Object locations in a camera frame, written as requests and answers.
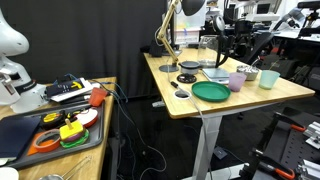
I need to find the purple translucent cup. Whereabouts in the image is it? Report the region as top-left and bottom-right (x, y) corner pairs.
(228, 72), (247, 92)

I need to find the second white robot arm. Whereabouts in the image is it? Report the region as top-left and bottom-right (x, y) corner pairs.
(0, 10), (48, 113)

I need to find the green plastic plate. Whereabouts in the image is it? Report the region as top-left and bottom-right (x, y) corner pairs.
(192, 81), (231, 102)

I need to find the orange plastic cup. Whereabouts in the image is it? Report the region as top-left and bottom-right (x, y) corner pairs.
(89, 87), (107, 107)

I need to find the teal translucent cup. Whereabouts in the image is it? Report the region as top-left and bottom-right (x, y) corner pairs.
(259, 70), (280, 90)

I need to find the white ringed desk grommet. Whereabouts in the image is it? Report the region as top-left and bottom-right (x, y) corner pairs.
(173, 90), (191, 100)

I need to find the black round lid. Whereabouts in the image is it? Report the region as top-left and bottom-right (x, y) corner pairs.
(177, 74), (197, 84)

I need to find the white digital kitchen scale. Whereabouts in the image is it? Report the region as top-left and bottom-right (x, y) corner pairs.
(202, 68), (229, 84)

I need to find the glass electric kettle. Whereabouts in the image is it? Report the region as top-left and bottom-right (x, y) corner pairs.
(197, 15), (230, 69)

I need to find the red white round disc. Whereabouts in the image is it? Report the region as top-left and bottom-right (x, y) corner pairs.
(76, 108), (98, 128)

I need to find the dark grey tray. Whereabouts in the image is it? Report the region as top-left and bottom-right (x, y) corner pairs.
(6, 102), (104, 170)

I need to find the black and wood desk lamp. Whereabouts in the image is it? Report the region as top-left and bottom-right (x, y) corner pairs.
(157, 0), (205, 72)

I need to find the metal tin bowl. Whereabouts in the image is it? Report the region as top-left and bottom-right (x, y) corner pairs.
(237, 65), (259, 81)

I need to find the toy stacked burger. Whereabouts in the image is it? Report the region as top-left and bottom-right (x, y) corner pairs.
(59, 119), (89, 148)

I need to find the black controller box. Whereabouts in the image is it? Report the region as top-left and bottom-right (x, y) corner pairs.
(46, 79), (84, 98)

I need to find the yellow black tape measure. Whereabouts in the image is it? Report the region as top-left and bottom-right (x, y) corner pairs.
(40, 110), (65, 129)

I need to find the orange tape roll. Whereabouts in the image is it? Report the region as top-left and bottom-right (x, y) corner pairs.
(32, 129), (60, 153)

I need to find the dark blue notebook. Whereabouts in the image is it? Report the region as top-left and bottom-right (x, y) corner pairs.
(0, 116), (40, 160)

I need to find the grey lamp cable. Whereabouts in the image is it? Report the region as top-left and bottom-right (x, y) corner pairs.
(165, 54), (214, 180)

